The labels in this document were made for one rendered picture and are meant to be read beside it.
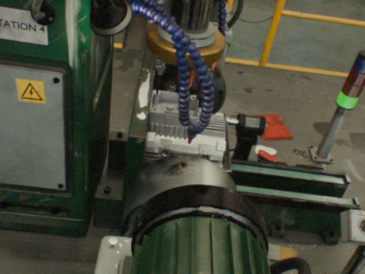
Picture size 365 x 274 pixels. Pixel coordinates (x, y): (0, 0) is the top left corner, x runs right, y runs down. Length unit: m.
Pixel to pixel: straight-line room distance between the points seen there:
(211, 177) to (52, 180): 0.38
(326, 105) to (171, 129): 1.03
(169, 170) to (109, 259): 0.24
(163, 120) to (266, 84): 0.98
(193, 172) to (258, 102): 0.99
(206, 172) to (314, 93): 1.21
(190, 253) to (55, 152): 0.55
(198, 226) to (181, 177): 0.33
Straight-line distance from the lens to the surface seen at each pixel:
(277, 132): 1.65
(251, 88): 1.89
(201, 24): 0.92
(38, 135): 0.95
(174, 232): 0.50
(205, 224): 0.51
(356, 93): 1.47
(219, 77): 1.27
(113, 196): 1.12
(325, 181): 1.34
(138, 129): 0.96
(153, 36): 0.94
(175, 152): 1.05
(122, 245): 0.72
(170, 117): 1.03
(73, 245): 1.17
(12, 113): 0.93
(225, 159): 1.11
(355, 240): 1.03
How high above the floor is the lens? 1.74
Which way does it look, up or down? 38 degrees down
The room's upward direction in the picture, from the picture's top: 11 degrees clockwise
